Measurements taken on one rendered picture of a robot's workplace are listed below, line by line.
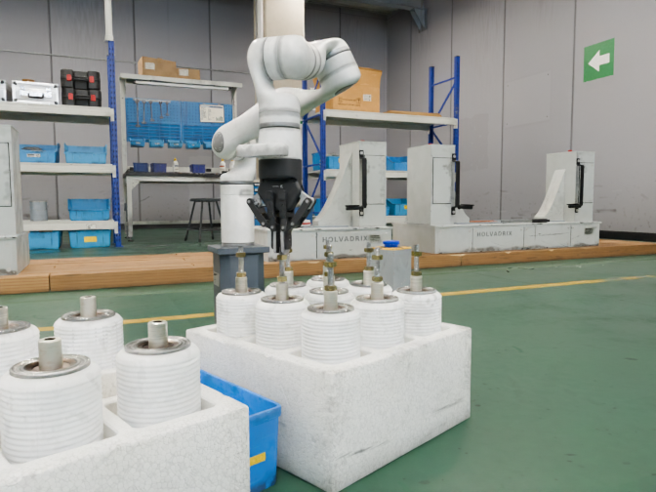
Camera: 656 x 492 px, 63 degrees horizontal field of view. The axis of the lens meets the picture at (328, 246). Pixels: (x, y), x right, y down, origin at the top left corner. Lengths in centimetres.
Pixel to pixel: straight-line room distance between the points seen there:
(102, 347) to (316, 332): 31
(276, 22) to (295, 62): 689
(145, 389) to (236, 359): 33
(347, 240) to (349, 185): 39
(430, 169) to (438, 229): 41
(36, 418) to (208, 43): 938
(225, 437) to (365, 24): 1052
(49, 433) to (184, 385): 14
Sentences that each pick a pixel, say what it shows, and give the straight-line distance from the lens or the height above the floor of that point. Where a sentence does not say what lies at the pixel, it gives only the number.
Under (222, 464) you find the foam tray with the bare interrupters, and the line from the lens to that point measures 68.
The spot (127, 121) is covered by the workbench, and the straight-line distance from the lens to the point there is 699.
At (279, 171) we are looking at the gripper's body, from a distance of 90.
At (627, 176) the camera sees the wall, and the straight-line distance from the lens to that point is 669.
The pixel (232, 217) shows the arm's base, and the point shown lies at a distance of 150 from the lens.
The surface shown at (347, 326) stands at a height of 23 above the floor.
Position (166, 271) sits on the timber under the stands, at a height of 7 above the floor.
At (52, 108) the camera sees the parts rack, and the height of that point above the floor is 128.
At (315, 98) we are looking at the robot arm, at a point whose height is 66.
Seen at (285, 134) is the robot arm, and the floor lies 53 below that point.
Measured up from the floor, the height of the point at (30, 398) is 23.
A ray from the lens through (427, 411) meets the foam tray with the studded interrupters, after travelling 100.
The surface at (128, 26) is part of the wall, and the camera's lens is 972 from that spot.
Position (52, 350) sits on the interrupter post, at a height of 27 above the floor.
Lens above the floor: 42
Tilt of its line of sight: 5 degrees down
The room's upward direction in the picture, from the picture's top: straight up
